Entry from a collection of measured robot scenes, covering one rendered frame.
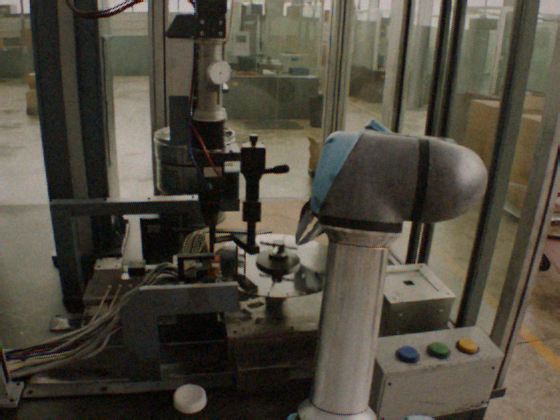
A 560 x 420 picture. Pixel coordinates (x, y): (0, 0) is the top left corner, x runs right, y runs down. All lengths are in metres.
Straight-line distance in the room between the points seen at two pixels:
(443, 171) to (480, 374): 0.58
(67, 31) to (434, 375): 1.31
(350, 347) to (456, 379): 0.45
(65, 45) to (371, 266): 1.15
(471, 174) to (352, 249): 0.18
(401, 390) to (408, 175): 0.53
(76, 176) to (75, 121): 0.18
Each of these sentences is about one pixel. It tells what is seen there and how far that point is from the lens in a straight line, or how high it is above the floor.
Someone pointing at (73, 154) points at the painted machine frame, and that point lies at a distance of 1.58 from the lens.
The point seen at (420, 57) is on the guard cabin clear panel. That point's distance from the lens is 1.49.
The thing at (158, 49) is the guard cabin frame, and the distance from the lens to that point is 2.09.
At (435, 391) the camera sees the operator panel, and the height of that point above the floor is 0.82.
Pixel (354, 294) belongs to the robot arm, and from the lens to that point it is 0.64.
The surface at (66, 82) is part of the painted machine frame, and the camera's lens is 1.54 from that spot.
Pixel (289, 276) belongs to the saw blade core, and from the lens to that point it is 1.13.
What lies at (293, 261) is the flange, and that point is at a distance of 1.18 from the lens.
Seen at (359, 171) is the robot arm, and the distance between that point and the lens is 0.62.
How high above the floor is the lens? 1.50
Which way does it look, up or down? 21 degrees down
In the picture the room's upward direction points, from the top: 3 degrees clockwise
